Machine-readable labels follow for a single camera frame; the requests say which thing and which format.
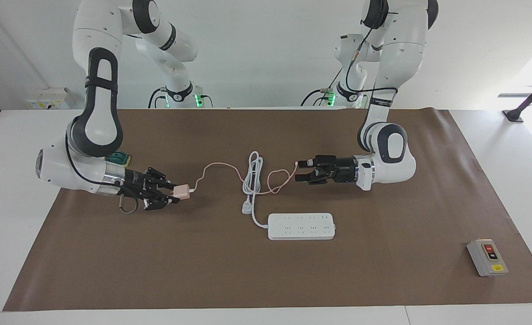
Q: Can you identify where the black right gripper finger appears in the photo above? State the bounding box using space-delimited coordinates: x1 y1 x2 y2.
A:
145 167 176 190
143 192 180 212

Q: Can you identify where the pink charging cable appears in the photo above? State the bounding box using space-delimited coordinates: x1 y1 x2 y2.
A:
188 162 299 195

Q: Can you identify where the white power strip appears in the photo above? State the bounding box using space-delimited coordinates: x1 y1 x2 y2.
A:
267 213 336 241

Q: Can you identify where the brown table mat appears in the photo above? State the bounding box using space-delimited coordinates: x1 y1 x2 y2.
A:
3 107 532 312

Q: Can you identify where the green knife switch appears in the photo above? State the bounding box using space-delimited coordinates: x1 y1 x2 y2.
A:
105 152 131 166

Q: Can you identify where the white power strip cord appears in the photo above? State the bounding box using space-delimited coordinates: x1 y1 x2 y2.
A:
241 151 269 229

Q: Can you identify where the black base cable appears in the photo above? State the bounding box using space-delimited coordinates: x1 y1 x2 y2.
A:
300 88 336 108
147 87 168 109

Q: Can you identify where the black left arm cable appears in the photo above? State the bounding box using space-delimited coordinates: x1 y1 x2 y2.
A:
345 11 398 95

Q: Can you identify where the white wall socket box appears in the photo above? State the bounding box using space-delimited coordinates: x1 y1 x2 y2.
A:
25 88 71 110

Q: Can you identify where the grey on-off switch box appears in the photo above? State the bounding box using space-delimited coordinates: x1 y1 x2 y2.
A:
467 239 509 278

